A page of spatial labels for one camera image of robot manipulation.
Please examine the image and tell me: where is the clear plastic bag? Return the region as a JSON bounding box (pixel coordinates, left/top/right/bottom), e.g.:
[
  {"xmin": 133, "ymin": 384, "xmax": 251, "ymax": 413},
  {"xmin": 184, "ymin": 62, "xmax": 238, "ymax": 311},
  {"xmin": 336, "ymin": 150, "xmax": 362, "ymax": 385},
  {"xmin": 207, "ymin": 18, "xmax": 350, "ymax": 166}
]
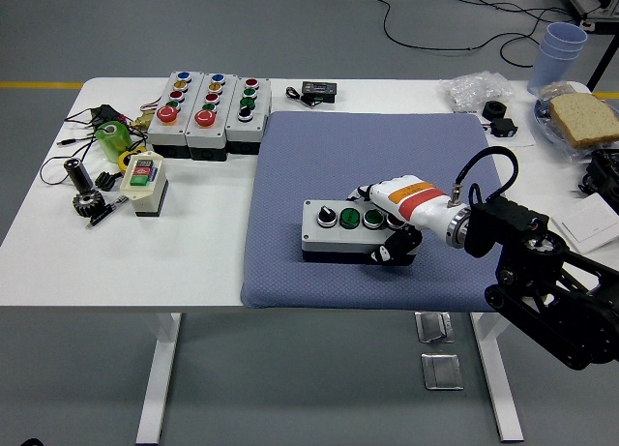
[{"xmin": 438, "ymin": 72, "xmax": 514, "ymax": 113}]

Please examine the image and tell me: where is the white bread slice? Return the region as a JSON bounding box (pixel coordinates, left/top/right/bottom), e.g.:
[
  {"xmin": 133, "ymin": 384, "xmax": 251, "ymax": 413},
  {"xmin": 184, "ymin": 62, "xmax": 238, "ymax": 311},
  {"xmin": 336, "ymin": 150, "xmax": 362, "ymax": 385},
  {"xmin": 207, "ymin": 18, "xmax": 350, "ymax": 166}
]
[{"xmin": 547, "ymin": 93, "xmax": 619, "ymax": 150}]

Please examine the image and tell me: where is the five-button emergency stop box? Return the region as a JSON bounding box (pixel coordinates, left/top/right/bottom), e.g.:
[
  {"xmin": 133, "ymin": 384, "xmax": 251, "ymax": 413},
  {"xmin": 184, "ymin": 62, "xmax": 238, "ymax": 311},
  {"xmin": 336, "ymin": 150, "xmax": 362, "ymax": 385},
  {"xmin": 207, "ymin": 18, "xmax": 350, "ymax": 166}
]
[
  {"xmin": 186, "ymin": 72, "xmax": 238, "ymax": 162},
  {"xmin": 146, "ymin": 71, "xmax": 205, "ymax": 158}
]

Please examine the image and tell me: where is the small black heat sink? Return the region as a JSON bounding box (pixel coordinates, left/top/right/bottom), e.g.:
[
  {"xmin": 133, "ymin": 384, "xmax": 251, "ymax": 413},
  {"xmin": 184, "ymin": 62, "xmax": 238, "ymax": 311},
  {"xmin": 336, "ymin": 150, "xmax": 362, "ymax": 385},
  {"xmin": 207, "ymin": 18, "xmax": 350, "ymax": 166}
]
[{"xmin": 94, "ymin": 170, "xmax": 122, "ymax": 193}]

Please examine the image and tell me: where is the black power adapter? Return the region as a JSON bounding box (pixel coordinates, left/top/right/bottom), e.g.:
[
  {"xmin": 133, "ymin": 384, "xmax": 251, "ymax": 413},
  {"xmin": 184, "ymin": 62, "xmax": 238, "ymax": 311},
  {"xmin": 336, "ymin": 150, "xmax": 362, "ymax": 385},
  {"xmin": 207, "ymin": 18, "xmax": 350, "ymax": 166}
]
[{"xmin": 91, "ymin": 104, "xmax": 128, "ymax": 128}]

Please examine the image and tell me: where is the grey four-button control box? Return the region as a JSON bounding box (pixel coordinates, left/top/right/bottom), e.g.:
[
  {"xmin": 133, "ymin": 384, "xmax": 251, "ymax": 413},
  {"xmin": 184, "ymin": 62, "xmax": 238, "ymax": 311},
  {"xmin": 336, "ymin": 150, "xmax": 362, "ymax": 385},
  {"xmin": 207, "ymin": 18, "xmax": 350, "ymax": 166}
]
[{"xmin": 300, "ymin": 198, "xmax": 417, "ymax": 264}]

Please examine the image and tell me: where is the black floor cable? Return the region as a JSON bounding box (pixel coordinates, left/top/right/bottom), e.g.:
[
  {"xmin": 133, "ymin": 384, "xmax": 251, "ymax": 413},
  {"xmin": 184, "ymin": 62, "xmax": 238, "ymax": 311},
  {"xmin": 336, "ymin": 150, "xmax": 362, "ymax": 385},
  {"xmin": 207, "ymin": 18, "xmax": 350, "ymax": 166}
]
[{"xmin": 355, "ymin": 0, "xmax": 589, "ymax": 70}]

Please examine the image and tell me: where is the blue-grey padded mat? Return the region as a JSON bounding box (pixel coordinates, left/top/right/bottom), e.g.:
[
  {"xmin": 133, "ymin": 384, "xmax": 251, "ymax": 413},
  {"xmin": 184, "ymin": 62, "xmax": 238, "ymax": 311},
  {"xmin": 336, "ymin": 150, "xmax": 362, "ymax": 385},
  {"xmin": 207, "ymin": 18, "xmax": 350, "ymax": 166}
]
[{"xmin": 240, "ymin": 110, "xmax": 536, "ymax": 312}]

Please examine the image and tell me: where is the black cabled device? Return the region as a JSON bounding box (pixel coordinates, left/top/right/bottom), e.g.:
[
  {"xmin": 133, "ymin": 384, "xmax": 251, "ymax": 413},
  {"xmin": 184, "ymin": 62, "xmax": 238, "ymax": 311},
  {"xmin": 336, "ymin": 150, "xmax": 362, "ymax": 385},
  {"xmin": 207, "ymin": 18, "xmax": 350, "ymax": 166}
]
[{"xmin": 577, "ymin": 148, "xmax": 619, "ymax": 203}]

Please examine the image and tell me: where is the black digital meter module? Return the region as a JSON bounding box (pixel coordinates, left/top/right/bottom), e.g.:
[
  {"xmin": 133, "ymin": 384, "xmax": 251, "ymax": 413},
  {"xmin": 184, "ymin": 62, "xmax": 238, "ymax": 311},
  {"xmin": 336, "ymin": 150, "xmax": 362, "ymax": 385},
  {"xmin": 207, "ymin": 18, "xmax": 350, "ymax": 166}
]
[{"xmin": 300, "ymin": 80, "xmax": 339, "ymax": 104}]

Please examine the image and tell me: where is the black meter cable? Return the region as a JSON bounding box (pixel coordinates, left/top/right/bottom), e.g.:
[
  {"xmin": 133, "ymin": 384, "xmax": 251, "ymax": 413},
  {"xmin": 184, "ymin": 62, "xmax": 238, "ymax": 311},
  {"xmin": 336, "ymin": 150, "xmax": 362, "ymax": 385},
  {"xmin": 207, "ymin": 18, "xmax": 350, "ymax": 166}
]
[{"xmin": 284, "ymin": 86, "xmax": 315, "ymax": 109}]

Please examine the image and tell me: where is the dark metal cylinder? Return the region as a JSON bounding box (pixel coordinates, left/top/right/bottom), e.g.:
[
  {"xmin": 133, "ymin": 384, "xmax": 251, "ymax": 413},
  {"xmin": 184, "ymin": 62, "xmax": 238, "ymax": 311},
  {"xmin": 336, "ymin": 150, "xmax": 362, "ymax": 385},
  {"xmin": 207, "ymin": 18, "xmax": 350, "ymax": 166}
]
[{"xmin": 63, "ymin": 158, "xmax": 95, "ymax": 193}]

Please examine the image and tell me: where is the brown bread piece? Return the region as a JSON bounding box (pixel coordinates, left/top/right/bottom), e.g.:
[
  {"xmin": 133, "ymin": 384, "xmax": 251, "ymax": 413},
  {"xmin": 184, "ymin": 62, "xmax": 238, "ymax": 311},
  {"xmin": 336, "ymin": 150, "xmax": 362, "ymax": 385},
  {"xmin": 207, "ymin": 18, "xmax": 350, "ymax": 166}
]
[{"xmin": 538, "ymin": 81, "xmax": 581, "ymax": 102}]

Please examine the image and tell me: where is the white paper sheet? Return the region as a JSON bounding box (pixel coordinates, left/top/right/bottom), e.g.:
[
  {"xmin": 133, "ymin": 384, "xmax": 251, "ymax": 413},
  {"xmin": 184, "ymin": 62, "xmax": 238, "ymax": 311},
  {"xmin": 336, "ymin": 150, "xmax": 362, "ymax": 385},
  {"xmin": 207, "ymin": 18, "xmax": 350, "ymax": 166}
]
[{"xmin": 454, "ymin": 107, "xmax": 537, "ymax": 148}]

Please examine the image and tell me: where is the black pen tool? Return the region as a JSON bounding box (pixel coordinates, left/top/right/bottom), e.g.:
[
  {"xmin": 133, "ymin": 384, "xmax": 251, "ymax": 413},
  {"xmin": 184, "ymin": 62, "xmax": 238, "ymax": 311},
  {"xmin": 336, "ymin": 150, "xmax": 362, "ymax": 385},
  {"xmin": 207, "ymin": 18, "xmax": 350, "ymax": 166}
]
[{"xmin": 85, "ymin": 193, "xmax": 131, "ymax": 230}]

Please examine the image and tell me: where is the white table leg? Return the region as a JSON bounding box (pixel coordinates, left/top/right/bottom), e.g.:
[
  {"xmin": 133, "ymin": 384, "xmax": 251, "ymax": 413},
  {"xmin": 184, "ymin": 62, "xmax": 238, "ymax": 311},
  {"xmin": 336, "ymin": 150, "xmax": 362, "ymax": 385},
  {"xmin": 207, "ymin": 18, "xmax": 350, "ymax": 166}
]
[
  {"xmin": 469, "ymin": 312, "xmax": 525, "ymax": 442},
  {"xmin": 134, "ymin": 312, "xmax": 184, "ymax": 445}
]

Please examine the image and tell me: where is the yellow tape roll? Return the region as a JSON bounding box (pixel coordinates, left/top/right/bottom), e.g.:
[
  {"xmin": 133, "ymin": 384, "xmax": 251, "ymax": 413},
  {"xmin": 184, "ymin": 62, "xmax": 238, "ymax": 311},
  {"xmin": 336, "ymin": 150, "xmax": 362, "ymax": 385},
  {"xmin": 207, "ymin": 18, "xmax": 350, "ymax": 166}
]
[{"xmin": 117, "ymin": 145, "xmax": 148, "ymax": 170}]

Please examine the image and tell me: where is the four-button selector switch box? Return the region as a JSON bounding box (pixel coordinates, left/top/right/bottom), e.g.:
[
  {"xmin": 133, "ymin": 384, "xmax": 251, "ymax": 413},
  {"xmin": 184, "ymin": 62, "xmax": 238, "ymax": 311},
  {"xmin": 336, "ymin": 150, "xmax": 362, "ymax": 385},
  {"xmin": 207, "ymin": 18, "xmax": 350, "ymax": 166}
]
[{"xmin": 224, "ymin": 75, "xmax": 273, "ymax": 156}]

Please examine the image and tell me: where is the stack of blue cups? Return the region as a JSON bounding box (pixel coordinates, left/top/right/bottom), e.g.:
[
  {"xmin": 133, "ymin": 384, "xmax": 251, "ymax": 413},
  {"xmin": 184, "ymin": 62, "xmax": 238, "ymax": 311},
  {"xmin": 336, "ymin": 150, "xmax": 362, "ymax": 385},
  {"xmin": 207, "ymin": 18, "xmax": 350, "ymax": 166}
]
[{"xmin": 526, "ymin": 21, "xmax": 589, "ymax": 98}]

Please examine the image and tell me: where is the black metal gear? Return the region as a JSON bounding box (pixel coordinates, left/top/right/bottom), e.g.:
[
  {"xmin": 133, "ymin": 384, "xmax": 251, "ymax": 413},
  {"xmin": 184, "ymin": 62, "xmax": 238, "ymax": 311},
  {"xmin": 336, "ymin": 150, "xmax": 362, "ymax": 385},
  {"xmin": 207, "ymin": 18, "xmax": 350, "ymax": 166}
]
[{"xmin": 72, "ymin": 190, "xmax": 106, "ymax": 220}]

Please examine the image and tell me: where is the small black servo block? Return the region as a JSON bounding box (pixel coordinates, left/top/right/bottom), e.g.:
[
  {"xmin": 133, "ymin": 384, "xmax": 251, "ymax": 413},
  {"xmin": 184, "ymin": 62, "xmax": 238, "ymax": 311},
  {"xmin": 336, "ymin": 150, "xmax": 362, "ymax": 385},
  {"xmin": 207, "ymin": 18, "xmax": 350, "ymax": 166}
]
[{"xmin": 483, "ymin": 118, "xmax": 517, "ymax": 138}]

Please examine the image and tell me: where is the thin black wire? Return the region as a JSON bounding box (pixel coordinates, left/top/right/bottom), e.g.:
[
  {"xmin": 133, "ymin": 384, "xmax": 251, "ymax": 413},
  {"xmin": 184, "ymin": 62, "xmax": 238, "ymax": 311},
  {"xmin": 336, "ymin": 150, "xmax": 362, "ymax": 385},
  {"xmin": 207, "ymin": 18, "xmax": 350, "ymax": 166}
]
[{"xmin": 39, "ymin": 107, "xmax": 146, "ymax": 186}]

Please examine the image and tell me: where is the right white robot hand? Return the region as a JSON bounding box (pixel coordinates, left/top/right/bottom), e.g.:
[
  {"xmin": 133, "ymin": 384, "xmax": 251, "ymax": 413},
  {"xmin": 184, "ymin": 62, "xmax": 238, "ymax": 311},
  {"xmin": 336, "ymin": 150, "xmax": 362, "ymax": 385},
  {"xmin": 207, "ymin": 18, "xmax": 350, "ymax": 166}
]
[{"xmin": 343, "ymin": 174, "xmax": 455, "ymax": 266}]

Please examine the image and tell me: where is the white wall switch panel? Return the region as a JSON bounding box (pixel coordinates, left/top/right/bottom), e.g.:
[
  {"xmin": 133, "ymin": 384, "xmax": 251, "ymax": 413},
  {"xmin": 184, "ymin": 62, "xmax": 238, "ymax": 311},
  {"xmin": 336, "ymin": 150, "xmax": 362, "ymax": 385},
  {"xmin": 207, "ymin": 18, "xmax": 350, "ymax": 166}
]
[{"xmin": 550, "ymin": 193, "xmax": 619, "ymax": 253}]

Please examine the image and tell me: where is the green tape roll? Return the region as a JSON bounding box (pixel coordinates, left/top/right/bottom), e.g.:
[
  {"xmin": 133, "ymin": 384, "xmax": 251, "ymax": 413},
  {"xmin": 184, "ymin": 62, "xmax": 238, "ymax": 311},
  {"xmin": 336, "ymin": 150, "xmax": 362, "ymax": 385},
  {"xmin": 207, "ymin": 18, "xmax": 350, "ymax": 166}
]
[{"xmin": 94, "ymin": 120, "xmax": 133, "ymax": 164}]

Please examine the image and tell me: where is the metal floor outlet plate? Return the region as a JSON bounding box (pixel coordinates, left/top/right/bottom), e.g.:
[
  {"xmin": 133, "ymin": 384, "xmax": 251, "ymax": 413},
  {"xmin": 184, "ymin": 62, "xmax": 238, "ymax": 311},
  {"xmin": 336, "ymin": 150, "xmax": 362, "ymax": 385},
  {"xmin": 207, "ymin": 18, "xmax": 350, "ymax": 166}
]
[
  {"xmin": 420, "ymin": 352, "xmax": 464, "ymax": 392},
  {"xmin": 414, "ymin": 312, "xmax": 456, "ymax": 344}
]

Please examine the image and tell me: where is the white red-green switch box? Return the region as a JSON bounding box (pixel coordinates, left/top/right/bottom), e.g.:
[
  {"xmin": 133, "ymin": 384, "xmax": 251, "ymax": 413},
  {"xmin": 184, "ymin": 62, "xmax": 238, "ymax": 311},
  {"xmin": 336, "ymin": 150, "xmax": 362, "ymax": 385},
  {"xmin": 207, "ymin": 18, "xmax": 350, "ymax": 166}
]
[{"xmin": 119, "ymin": 149, "xmax": 169, "ymax": 219}]

